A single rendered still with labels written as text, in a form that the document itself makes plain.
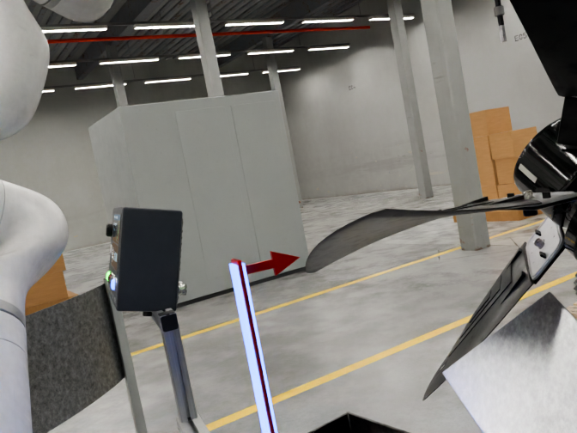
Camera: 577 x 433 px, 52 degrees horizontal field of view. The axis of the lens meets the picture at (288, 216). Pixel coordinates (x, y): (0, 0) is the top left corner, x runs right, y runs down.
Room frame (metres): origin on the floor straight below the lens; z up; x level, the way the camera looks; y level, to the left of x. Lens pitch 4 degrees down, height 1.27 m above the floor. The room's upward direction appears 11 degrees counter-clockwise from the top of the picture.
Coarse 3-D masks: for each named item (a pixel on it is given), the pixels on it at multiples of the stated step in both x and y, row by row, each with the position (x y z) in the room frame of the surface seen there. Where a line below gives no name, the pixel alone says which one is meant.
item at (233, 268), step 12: (240, 288) 0.55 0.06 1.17; (240, 300) 0.55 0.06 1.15; (240, 312) 0.56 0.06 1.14; (252, 348) 0.55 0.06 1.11; (252, 360) 0.55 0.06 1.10; (252, 372) 0.55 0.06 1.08; (252, 384) 0.56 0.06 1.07; (264, 408) 0.55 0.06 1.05; (264, 420) 0.55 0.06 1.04; (264, 432) 0.55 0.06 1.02
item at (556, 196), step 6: (534, 192) 0.70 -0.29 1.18; (540, 192) 0.69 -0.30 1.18; (552, 192) 0.68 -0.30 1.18; (558, 192) 0.67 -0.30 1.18; (564, 192) 0.66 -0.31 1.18; (570, 192) 0.64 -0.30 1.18; (576, 192) 0.65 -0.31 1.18; (534, 198) 0.66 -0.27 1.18; (540, 198) 0.65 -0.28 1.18; (546, 198) 0.63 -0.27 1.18; (552, 198) 0.63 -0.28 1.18; (558, 198) 0.63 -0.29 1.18; (564, 198) 0.63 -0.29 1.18; (540, 204) 0.62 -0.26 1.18
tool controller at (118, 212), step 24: (120, 216) 1.09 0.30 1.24; (144, 216) 1.09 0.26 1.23; (168, 216) 1.10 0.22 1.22; (120, 240) 1.08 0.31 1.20; (144, 240) 1.09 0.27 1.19; (168, 240) 1.10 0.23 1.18; (120, 264) 1.07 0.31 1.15; (144, 264) 1.08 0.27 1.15; (168, 264) 1.10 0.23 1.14; (120, 288) 1.07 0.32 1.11; (144, 288) 1.08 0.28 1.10; (168, 288) 1.09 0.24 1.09; (144, 312) 1.14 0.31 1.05
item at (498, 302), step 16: (512, 272) 0.78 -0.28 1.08; (528, 272) 0.74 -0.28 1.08; (496, 288) 0.80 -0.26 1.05; (512, 288) 0.75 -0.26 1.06; (528, 288) 0.72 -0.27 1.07; (480, 304) 0.84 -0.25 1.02; (496, 304) 0.77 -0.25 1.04; (512, 304) 0.73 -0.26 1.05; (480, 320) 0.80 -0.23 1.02; (496, 320) 0.74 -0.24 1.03; (464, 336) 0.83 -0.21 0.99; (480, 336) 0.76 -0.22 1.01; (464, 352) 0.78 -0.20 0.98; (432, 384) 0.81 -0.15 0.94
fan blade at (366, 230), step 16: (464, 208) 0.63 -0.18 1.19; (480, 208) 0.57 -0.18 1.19; (496, 208) 0.58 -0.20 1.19; (512, 208) 0.60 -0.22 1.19; (352, 224) 0.53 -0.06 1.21; (368, 224) 0.54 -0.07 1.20; (384, 224) 0.56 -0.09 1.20; (400, 224) 0.58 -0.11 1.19; (416, 224) 0.65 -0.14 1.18; (336, 240) 0.59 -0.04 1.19; (352, 240) 0.62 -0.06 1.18; (368, 240) 0.66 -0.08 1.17; (320, 256) 0.65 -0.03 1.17; (336, 256) 0.68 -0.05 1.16
